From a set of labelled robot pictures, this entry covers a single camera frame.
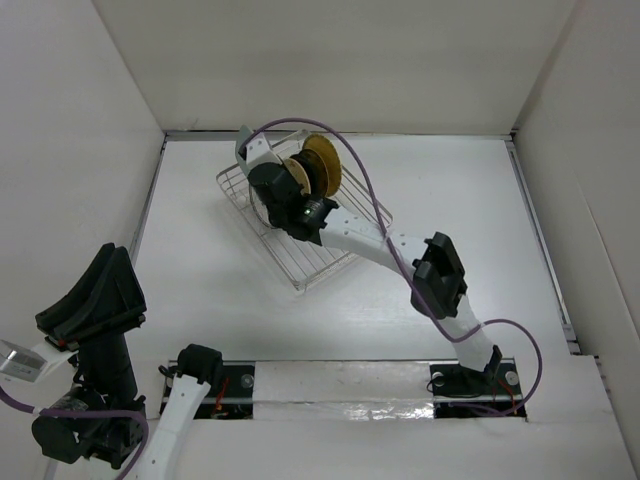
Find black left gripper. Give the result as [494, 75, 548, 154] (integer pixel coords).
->
[39, 236, 147, 405]

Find cream plate with drawings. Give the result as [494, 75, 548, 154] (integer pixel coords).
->
[283, 157, 311, 195]

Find black plate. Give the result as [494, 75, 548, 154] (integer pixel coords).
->
[288, 150, 327, 196]

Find brown yellow patterned plate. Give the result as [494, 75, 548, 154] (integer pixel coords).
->
[300, 149, 329, 197]

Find yellow woven pattern plate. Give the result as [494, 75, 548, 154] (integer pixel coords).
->
[303, 133, 342, 197]

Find pale green rectangular dish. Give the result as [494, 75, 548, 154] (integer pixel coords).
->
[235, 125, 253, 177]

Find white plate red characters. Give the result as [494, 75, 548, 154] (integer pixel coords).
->
[249, 186, 274, 230]

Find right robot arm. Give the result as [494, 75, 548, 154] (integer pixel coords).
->
[36, 155, 502, 393]

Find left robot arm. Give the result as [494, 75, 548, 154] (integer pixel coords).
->
[31, 243, 224, 479]

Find wire dish rack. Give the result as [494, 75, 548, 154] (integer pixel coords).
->
[216, 130, 376, 290]

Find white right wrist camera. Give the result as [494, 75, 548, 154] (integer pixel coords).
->
[237, 133, 280, 176]

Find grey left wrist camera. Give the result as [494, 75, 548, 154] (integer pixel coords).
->
[1, 340, 74, 384]

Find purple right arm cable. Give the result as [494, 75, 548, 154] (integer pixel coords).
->
[238, 117, 545, 417]

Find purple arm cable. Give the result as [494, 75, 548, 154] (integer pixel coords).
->
[0, 387, 150, 480]
[238, 117, 545, 417]

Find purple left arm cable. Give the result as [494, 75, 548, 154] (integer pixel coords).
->
[0, 387, 150, 480]

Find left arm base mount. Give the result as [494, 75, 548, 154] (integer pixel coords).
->
[159, 357, 257, 421]

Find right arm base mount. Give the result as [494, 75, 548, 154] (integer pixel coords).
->
[426, 359, 526, 419]

